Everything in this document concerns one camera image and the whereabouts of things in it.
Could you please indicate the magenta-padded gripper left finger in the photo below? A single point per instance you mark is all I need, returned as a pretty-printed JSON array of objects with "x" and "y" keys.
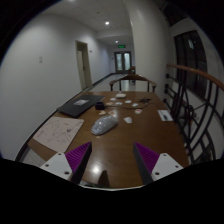
[{"x": 60, "y": 164}]

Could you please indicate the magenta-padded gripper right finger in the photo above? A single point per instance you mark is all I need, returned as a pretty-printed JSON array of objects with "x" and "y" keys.
[{"x": 165, "y": 165}]

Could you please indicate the translucent white computer mouse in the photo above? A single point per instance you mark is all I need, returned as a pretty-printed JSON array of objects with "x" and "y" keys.
[{"x": 104, "y": 125}]

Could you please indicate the white line-print mouse pad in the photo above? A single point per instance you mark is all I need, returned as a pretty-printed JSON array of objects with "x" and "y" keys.
[{"x": 58, "y": 133}]

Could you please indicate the dark pen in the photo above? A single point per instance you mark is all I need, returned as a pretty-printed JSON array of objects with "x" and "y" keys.
[{"x": 164, "y": 116}]

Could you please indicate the white notepad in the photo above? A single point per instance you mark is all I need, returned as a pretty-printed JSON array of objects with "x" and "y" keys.
[{"x": 165, "y": 115}]

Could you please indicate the white outlined sticker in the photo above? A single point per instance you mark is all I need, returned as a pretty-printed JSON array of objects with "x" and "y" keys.
[{"x": 128, "y": 119}]

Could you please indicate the red and white sticker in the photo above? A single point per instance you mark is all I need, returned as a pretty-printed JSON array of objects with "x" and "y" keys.
[{"x": 138, "y": 111}]

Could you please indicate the black closed laptop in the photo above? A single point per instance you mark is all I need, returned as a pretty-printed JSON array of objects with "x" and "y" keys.
[{"x": 80, "y": 105}]

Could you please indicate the black railing with wooden handrail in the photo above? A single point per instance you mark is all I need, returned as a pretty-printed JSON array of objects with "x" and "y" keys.
[{"x": 196, "y": 110}]

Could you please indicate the tan sticker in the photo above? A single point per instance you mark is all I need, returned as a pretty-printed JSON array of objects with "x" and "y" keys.
[{"x": 102, "y": 112}]

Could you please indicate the dark bunch of keys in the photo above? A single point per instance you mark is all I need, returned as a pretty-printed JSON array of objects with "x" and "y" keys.
[{"x": 145, "y": 99}]

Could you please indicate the small black box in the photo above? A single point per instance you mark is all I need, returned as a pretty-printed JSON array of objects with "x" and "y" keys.
[{"x": 99, "y": 106}]

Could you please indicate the orange sticker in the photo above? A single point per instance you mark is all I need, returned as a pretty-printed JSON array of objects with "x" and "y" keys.
[
  {"x": 112, "y": 113},
  {"x": 109, "y": 103}
]

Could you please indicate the small white square box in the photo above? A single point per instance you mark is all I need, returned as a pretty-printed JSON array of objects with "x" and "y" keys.
[{"x": 120, "y": 95}]

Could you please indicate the white oval sticker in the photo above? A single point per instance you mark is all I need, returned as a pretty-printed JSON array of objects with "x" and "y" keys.
[{"x": 113, "y": 99}]

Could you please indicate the wooden round-back chair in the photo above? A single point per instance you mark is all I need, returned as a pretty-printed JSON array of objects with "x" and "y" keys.
[{"x": 133, "y": 77}]

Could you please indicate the beige single door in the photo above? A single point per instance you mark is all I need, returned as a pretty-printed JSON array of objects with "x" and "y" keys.
[{"x": 83, "y": 65}]

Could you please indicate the dark framed window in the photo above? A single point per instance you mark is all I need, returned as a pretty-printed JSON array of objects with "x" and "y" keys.
[{"x": 190, "y": 63}]

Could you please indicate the glazed double door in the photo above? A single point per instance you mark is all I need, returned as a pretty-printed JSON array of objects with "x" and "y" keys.
[{"x": 122, "y": 61}]

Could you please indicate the green exit sign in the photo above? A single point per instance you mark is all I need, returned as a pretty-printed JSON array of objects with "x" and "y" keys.
[{"x": 121, "y": 46}]

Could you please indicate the round ceiling light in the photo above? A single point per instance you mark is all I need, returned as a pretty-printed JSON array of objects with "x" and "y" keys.
[{"x": 107, "y": 23}]

